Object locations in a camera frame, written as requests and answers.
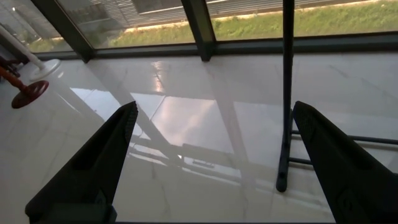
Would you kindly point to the red floor stand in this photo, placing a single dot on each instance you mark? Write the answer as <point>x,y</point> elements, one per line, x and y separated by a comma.
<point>29,95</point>

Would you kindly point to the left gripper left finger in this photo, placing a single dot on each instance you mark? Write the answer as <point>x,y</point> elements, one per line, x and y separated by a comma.
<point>77,193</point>

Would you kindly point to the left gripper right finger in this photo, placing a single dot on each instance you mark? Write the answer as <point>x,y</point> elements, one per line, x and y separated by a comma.
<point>357,186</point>

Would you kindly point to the white floor stand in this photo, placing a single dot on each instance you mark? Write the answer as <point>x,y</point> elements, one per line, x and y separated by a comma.
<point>46,67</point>

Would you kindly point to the window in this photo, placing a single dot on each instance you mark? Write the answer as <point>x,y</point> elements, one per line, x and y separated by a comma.
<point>200,25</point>

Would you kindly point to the black clothes rack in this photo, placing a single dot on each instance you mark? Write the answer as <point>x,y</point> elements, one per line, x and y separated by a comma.
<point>287,93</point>

